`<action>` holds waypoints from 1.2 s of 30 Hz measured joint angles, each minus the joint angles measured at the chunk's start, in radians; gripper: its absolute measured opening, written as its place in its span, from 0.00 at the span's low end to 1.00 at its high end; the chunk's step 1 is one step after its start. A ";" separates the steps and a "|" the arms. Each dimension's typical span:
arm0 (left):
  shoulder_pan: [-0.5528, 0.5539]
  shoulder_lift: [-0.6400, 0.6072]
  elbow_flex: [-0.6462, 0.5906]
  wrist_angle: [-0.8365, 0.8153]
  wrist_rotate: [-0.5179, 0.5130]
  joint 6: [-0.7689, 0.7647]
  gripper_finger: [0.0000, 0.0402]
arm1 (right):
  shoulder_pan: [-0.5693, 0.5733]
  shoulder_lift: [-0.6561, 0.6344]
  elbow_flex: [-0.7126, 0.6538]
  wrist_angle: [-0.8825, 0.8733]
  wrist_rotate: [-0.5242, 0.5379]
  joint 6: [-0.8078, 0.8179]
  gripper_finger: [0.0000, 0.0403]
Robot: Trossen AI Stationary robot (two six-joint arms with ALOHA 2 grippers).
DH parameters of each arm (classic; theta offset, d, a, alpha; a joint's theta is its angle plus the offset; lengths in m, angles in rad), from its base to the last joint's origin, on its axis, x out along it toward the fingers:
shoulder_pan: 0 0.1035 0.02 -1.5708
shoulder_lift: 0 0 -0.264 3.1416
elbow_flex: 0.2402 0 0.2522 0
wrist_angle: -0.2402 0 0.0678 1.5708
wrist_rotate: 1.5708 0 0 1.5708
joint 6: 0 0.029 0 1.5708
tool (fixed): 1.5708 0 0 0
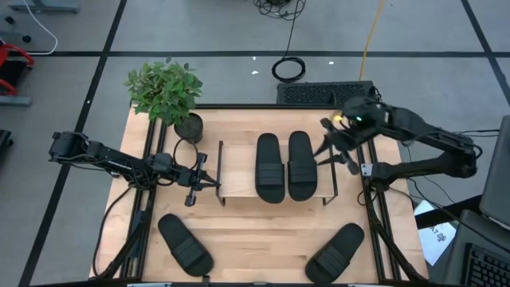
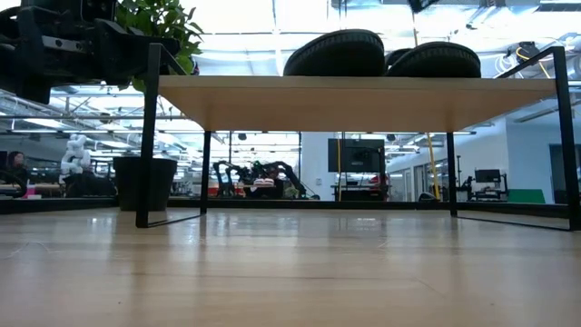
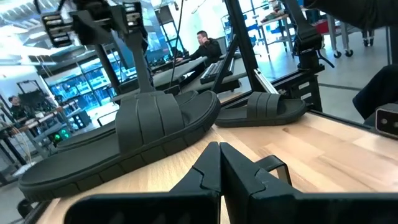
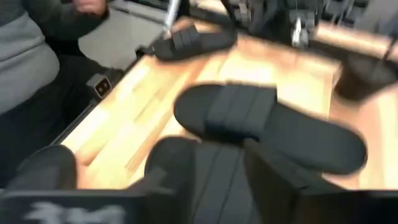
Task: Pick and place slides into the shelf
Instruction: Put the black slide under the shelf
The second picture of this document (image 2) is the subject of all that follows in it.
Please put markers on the white robot figure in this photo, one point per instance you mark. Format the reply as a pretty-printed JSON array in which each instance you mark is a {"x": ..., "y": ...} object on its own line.
[{"x": 75, "y": 156}]

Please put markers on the black rubber slide sandal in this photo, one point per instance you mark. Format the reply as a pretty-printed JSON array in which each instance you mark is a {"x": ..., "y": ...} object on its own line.
[
  {"x": 436, "y": 61},
  {"x": 336, "y": 54}
]

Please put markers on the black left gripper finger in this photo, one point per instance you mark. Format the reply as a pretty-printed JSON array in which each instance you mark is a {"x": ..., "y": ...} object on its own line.
[{"x": 127, "y": 54}]

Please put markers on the green panel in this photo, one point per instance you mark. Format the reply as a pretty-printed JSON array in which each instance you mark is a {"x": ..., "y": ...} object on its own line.
[{"x": 526, "y": 196}]

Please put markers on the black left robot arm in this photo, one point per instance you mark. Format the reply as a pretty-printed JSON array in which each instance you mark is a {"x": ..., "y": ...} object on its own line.
[{"x": 6, "y": 59}]

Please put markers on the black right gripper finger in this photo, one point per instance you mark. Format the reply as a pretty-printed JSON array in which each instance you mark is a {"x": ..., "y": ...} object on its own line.
[{"x": 420, "y": 4}]

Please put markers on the green potted plant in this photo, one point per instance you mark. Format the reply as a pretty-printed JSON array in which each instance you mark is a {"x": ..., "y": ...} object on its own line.
[{"x": 165, "y": 181}]

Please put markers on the small black desk monitor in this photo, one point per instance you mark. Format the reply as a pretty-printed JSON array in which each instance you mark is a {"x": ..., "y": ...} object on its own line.
[{"x": 488, "y": 175}]

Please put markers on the black background robot arm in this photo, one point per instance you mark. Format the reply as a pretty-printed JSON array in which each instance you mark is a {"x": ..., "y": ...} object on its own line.
[
  {"x": 290, "y": 168},
  {"x": 217, "y": 177}
]

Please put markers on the black aluminium table frame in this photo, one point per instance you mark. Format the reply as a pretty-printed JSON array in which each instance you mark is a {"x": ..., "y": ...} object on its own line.
[{"x": 272, "y": 203}]

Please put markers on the person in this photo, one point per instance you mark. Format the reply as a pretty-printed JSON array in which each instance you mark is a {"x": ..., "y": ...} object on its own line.
[
  {"x": 17, "y": 163},
  {"x": 272, "y": 175}
]

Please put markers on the black equipment cart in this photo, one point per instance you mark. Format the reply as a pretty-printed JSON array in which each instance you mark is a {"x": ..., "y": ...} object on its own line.
[{"x": 358, "y": 195}]

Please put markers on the black wall monitor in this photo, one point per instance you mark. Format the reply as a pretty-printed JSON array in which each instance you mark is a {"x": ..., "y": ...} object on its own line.
[{"x": 356, "y": 156}]

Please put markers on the black covered bundle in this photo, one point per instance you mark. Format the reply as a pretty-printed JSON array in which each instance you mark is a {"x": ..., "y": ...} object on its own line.
[{"x": 88, "y": 187}]

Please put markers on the wooden shelf with black frame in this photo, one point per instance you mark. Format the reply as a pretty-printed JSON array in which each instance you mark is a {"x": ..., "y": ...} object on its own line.
[{"x": 354, "y": 104}]

